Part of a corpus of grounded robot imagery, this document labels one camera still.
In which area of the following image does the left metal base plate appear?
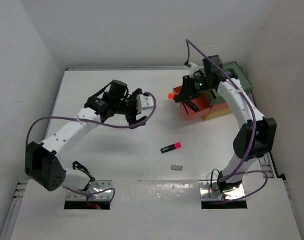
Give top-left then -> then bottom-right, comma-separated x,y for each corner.
66,181 -> 115,202

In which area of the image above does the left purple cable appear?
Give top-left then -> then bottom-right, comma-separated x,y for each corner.
25,91 -> 158,201

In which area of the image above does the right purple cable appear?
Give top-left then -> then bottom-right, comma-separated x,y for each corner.
185,39 -> 269,202

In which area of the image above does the pink highlighter marker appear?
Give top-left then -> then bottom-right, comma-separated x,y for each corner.
160,142 -> 182,154

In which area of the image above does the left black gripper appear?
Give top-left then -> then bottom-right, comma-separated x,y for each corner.
114,89 -> 147,129

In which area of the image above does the metal base plate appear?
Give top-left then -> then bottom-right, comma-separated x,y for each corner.
66,181 -> 115,202
199,180 -> 245,202

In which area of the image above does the orange highlighter marker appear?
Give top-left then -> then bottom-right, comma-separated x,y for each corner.
168,93 -> 177,101

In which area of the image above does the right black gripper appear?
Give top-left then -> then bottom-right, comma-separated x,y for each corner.
175,75 -> 213,104

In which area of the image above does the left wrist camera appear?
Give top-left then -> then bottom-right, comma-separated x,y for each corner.
136,94 -> 154,113

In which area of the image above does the green top drawer box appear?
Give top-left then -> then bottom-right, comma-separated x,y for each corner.
209,61 -> 254,105

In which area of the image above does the red drawer box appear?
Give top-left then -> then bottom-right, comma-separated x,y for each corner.
172,86 -> 230,122

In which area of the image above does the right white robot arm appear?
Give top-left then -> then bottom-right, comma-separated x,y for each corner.
170,55 -> 277,193

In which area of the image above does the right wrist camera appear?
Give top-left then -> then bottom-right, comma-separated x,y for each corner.
184,62 -> 200,78

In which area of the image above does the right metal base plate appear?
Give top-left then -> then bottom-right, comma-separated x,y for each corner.
199,180 -> 245,202

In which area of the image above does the purple cable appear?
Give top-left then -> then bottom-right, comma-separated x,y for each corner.
25,91 -> 158,201
185,39 -> 269,202

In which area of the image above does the yellow highlighter marker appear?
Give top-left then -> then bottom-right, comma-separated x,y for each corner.
186,100 -> 200,113

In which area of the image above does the yellow bottom drawer box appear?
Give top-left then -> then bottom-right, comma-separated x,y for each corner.
202,108 -> 232,121

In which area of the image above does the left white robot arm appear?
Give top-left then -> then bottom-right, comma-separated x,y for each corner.
25,80 -> 155,192

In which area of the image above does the grey eraser block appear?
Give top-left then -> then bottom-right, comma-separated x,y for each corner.
170,165 -> 183,171

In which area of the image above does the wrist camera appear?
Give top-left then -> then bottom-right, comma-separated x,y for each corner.
136,94 -> 154,113
184,62 -> 200,78

